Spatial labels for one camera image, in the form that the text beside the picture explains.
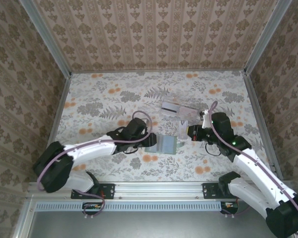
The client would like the green card holder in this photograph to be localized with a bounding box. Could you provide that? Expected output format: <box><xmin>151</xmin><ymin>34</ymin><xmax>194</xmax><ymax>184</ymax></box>
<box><xmin>144</xmin><ymin>135</ymin><xmax>186</xmax><ymax>155</ymax></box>

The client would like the card with black magnetic stripe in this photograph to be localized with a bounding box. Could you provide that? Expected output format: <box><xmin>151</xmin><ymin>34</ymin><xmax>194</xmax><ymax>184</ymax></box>
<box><xmin>163</xmin><ymin>102</ymin><xmax>180</xmax><ymax>117</ymax></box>

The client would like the floral patterned table cover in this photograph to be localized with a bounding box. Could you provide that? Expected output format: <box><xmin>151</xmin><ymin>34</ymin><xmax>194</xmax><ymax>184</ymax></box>
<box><xmin>43</xmin><ymin>71</ymin><xmax>276</xmax><ymax>183</ymax></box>

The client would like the grey sheet metal panel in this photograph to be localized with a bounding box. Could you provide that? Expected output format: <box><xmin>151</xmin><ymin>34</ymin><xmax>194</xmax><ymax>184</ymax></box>
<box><xmin>14</xmin><ymin>199</ymin><xmax>298</xmax><ymax>238</ymax></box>

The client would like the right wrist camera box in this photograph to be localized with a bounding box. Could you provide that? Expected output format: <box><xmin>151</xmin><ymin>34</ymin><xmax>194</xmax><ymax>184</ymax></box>
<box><xmin>199</xmin><ymin>109</ymin><xmax>214</xmax><ymax>129</ymax></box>

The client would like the aluminium side rail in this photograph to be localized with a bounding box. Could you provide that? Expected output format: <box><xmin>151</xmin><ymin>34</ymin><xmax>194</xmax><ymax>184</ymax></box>
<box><xmin>243</xmin><ymin>73</ymin><xmax>284</xmax><ymax>180</ymax></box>
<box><xmin>37</xmin><ymin>74</ymin><xmax>73</xmax><ymax>181</ymax></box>

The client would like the long aluminium mounting rail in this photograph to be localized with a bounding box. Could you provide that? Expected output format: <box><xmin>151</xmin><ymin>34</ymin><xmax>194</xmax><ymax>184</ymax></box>
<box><xmin>27</xmin><ymin>180</ymin><xmax>295</xmax><ymax>202</ymax></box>

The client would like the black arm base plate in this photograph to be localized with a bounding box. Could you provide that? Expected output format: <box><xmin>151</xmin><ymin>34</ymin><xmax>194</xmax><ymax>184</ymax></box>
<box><xmin>71</xmin><ymin>182</ymin><xmax>115</xmax><ymax>200</ymax></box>
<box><xmin>203</xmin><ymin>182</ymin><xmax>249</xmax><ymax>200</ymax></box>

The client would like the slotted grey cable duct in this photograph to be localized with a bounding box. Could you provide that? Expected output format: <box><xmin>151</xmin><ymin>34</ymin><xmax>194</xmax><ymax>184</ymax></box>
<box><xmin>36</xmin><ymin>201</ymin><xmax>223</xmax><ymax>212</ymax></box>

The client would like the thin aluminium edge rail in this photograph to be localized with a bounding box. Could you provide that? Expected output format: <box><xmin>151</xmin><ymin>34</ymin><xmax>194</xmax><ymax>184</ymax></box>
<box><xmin>71</xmin><ymin>69</ymin><xmax>245</xmax><ymax>74</ymax></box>

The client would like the black connector box with wires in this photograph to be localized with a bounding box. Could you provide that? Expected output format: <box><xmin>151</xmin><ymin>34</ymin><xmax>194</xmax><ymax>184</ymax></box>
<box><xmin>220</xmin><ymin>201</ymin><xmax>239</xmax><ymax>214</ymax></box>
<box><xmin>82</xmin><ymin>202</ymin><xmax>105</xmax><ymax>214</ymax></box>

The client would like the aluminium corner post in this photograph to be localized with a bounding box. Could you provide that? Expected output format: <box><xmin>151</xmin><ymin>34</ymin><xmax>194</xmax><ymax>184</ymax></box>
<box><xmin>243</xmin><ymin>0</ymin><xmax>293</xmax><ymax>75</ymax></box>
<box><xmin>18</xmin><ymin>0</ymin><xmax>73</xmax><ymax>77</ymax></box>

